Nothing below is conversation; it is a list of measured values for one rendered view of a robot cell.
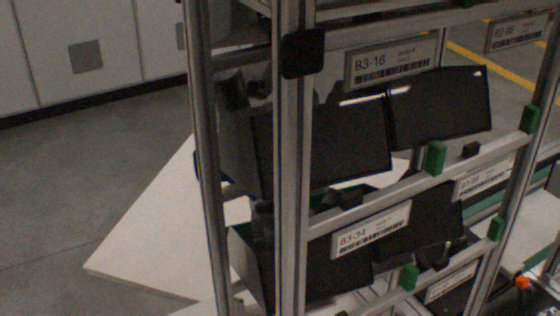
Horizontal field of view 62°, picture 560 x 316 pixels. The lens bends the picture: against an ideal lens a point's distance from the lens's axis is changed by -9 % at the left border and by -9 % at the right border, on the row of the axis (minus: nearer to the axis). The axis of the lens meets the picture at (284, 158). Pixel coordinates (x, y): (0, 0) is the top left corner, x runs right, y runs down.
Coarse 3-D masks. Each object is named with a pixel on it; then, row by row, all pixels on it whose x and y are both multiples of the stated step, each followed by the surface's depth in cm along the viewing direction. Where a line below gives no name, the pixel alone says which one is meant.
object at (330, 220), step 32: (480, 0) 39; (512, 0) 40; (544, 0) 42; (352, 32) 32; (384, 32) 34; (416, 32) 36; (224, 64) 48; (448, 160) 48; (480, 160) 49; (224, 192) 57; (384, 192) 44; (416, 192) 46; (320, 224) 41; (416, 288) 56
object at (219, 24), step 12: (216, 0) 46; (228, 0) 41; (216, 12) 47; (228, 12) 42; (240, 12) 39; (252, 12) 36; (384, 12) 41; (216, 24) 48; (228, 24) 43; (240, 24) 39; (252, 24) 36; (264, 24) 37; (324, 24) 47; (216, 36) 49; (228, 36) 44; (240, 36) 46; (252, 36) 49; (264, 36) 51; (216, 48) 61
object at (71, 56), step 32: (32, 0) 305; (64, 0) 315; (96, 0) 326; (128, 0) 337; (32, 32) 315; (64, 32) 326; (96, 32) 337; (128, 32) 349; (32, 64) 326; (64, 64) 337; (96, 64) 348; (128, 64) 361; (64, 96) 349; (96, 96) 364; (128, 96) 378
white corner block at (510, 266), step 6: (504, 258) 102; (510, 258) 102; (504, 264) 101; (510, 264) 101; (516, 264) 101; (522, 264) 101; (504, 270) 100; (510, 270) 99; (516, 270) 99; (522, 270) 101; (510, 276) 99; (516, 276) 100; (510, 282) 101
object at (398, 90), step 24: (432, 72) 51; (456, 72) 51; (480, 72) 52; (408, 96) 50; (432, 96) 51; (456, 96) 52; (480, 96) 53; (408, 120) 50; (432, 120) 51; (456, 120) 52; (480, 120) 53; (408, 144) 51
